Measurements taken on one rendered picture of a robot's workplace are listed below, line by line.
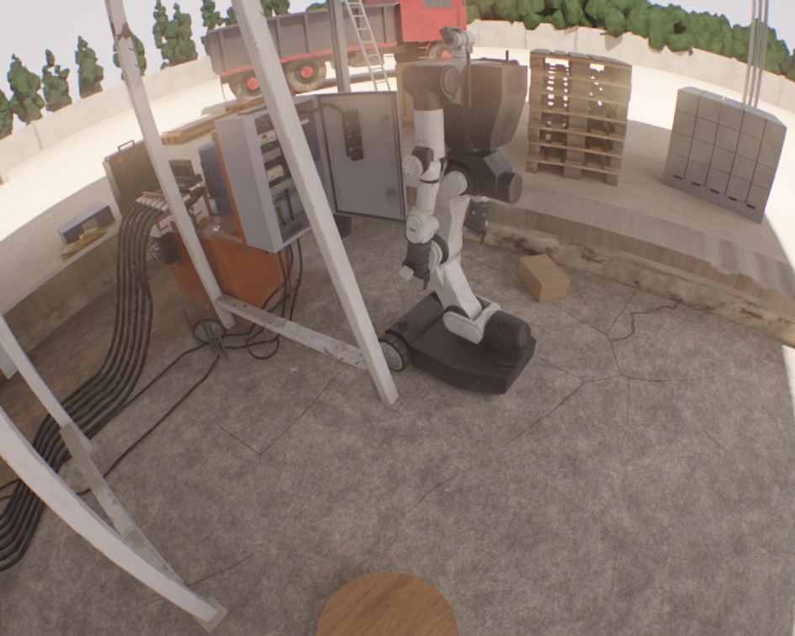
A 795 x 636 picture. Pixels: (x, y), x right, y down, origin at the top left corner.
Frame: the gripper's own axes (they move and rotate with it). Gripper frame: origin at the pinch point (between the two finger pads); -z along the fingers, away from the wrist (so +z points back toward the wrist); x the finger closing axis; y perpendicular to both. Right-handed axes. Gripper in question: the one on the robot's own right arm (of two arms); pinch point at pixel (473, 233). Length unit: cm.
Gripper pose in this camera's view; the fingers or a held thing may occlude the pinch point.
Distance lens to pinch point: 189.1
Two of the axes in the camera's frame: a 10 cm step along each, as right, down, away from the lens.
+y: -6.4, 5.3, -5.5
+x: -7.6, -5.2, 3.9
